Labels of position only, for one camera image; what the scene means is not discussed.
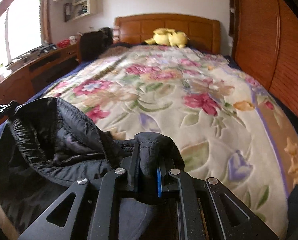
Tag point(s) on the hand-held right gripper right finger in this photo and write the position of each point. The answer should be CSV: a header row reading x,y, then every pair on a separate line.
x,y
159,182

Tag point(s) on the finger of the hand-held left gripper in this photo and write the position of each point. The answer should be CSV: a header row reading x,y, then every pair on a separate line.
x,y
1,112

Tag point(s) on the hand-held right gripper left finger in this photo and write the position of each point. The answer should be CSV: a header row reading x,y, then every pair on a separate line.
x,y
135,172

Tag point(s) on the black jacket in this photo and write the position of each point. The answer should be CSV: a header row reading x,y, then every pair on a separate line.
x,y
64,142

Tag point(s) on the wooden desk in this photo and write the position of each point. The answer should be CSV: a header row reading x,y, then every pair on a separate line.
x,y
19,80

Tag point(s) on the black device on desk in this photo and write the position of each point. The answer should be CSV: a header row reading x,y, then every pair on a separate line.
x,y
45,49

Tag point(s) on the wooden framed window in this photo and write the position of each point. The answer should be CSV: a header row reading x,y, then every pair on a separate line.
x,y
21,30

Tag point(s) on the red basket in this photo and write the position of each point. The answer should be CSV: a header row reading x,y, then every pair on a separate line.
x,y
63,43

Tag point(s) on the white carton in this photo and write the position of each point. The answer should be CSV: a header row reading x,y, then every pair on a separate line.
x,y
72,40

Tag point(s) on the floral blanket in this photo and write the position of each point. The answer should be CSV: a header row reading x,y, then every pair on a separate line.
x,y
189,80

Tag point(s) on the wooden chair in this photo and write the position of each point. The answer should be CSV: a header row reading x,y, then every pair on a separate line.
x,y
89,47

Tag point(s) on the black binder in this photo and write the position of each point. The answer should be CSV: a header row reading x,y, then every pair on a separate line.
x,y
67,12

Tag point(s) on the black backpack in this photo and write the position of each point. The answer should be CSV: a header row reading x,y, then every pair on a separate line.
x,y
106,36

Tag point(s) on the yellow plush toy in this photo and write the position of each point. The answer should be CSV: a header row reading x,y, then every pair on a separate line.
x,y
169,38

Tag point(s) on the wooden bed headboard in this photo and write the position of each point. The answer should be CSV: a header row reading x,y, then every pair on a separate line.
x,y
164,25

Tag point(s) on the wooden slatted wardrobe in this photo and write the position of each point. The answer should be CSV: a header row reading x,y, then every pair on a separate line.
x,y
264,42

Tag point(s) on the white wall shelf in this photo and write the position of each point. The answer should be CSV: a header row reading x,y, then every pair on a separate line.
x,y
92,7

